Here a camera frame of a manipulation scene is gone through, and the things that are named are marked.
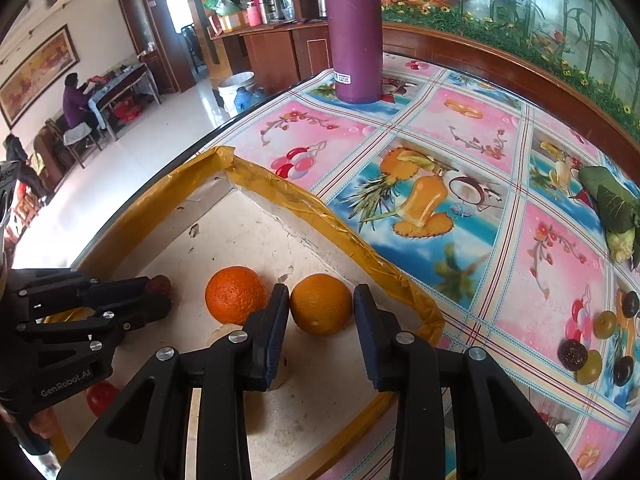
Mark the cardboard tray with yellow tape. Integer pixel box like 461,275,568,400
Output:
50,146,446,480

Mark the wooden dining table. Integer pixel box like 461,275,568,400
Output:
87,62,161,133

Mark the wooden chair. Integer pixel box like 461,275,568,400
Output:
47,117,103,168

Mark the framed wall painting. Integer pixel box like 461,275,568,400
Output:
0,25,81,128

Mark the light-coloured orange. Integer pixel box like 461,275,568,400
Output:
290,274,354,337

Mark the floral glass partition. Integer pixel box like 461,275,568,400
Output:
380,0,640,126

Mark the person's left hand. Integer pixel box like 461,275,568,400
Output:
30,409,60,435

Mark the green leafy vegetable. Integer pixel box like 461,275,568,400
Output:
577,166,640,268

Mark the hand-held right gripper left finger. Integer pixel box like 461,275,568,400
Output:
56,282,291,480

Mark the deep-coloured orange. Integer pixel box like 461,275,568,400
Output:
205,266,268,326

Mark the green bag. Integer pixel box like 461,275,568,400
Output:
204,0,241,17

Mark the red tomato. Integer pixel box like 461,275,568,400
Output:
86,381,120,417

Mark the wooden sideboard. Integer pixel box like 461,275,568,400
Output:
210,17,331,96

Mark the fruit-printed tablecloth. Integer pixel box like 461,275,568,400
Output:
200,52,640,480

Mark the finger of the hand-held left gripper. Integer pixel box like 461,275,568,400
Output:
17,294,173,361
12,269,162,311

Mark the green plum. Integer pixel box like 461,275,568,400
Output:
576,350,603,385
593,311,617,338

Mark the purple thermos bottle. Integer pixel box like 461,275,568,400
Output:
320,0,383,105

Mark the white bucket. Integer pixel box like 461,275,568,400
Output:
217,72,256,113

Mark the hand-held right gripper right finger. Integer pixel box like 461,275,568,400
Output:
353,284,583,480

